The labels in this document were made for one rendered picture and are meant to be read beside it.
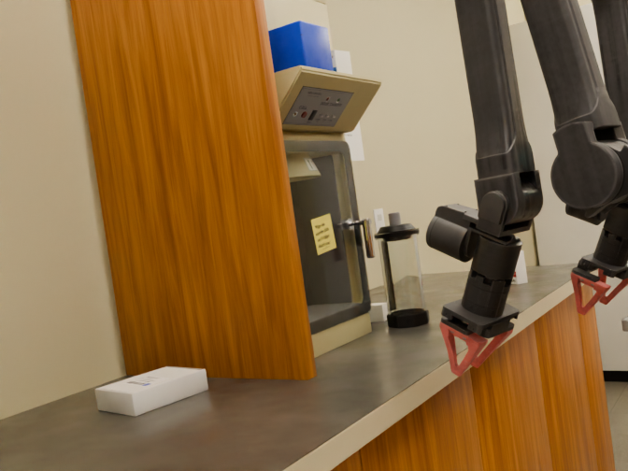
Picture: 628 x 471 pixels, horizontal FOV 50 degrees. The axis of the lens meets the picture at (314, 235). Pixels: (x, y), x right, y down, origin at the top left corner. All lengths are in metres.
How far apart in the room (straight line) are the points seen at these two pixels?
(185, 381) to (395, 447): 0.39
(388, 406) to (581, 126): 0.50
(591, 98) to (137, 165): 0.93
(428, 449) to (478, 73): 0.66
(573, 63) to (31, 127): 1.07
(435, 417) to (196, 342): 0.49
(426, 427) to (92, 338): 0.74
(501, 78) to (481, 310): 0.30
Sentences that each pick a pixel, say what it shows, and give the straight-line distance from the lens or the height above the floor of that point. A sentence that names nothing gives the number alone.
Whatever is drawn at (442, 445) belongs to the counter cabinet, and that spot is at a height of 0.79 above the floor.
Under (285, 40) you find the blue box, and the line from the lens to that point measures 1.36.
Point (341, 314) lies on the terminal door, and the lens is 1.49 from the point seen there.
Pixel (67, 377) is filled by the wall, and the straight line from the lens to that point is 1.53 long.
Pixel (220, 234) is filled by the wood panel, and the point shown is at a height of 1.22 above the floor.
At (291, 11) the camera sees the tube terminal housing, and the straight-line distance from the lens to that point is 1.53.
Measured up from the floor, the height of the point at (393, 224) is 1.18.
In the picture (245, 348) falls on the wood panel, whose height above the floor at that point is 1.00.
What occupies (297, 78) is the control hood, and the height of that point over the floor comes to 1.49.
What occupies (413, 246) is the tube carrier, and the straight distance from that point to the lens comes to 1.61.
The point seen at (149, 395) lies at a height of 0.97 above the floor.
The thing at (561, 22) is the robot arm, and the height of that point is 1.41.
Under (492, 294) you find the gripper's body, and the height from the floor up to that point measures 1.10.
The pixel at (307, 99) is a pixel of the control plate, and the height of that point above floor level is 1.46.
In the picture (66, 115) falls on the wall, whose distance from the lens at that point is 1.58.
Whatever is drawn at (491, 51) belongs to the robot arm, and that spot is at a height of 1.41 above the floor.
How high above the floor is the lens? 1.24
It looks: 2 degrees down
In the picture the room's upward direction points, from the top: 8 degrees counter-clockwise
